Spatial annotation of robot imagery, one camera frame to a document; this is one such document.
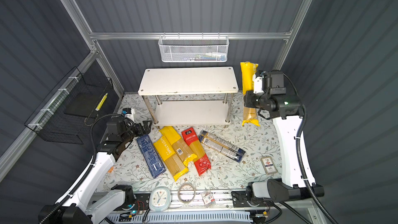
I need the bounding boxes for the yellow Pastatime spaghetti bag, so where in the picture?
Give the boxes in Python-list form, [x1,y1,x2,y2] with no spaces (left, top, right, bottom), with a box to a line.
[240,62,260,127]

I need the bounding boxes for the dark blue clear spaghetti bag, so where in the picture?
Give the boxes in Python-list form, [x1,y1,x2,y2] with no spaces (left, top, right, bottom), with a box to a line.
[198,130,246,162]

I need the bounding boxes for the red spaghetti bag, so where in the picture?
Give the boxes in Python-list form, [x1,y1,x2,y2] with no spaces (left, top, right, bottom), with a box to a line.
[181,128,211,176]

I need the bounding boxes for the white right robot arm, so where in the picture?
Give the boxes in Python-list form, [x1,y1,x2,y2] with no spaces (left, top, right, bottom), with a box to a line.
[244,91,324,205]

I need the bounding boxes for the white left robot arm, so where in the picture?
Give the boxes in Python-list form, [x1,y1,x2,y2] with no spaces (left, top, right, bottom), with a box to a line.
[38,114,153,224]

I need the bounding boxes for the blue pasta box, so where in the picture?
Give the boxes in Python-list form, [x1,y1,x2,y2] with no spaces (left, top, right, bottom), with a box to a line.
[137,134,166,178]

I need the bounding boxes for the white two-tier shelf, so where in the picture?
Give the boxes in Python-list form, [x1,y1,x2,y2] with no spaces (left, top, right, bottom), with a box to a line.
[138,66,238,127]

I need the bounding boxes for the yellow marker in basket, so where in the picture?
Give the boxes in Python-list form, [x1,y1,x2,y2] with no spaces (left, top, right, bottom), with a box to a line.
[95,93,108,112]

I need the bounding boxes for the yellow spaghetti bag with barcode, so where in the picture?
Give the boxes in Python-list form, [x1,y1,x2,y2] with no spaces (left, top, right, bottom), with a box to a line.
[160,126,197,166]

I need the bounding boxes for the yellow Pastatime bag front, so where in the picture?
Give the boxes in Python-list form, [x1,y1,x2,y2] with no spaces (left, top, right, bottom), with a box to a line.
[153,136,189,181]

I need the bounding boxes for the small card box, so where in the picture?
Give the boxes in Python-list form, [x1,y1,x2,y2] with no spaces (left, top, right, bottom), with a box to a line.
[261,156,278,174]

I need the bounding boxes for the white alarm clock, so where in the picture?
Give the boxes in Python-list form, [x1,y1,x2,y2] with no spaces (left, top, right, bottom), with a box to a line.
[149,187,172,212]

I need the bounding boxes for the clear tape roll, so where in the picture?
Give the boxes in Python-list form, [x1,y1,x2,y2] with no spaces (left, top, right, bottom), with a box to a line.
[177,183,196,204]

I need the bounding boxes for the small clear packet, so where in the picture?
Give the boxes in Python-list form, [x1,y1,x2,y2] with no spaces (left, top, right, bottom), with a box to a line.
[201,189,215,207]

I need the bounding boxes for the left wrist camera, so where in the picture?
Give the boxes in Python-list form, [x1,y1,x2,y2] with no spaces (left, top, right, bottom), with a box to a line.
[122,107,135,122]

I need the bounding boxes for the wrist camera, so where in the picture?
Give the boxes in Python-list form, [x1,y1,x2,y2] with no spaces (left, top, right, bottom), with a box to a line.
[253,70,287,95]
[122,107,135,122]

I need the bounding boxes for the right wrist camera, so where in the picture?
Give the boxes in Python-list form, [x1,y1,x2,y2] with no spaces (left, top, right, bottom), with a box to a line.
[253,70,287,95]

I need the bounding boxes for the black wire side basket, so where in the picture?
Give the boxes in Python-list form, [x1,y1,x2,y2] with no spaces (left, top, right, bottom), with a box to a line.
[24,68,114,145]

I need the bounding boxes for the black corrugated left cable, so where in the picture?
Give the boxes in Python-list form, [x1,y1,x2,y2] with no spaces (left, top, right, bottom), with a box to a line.
[40,113,125,224]

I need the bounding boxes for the white wire wall basket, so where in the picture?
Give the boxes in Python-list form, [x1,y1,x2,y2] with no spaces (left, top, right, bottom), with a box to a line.
[158,37,230,63]

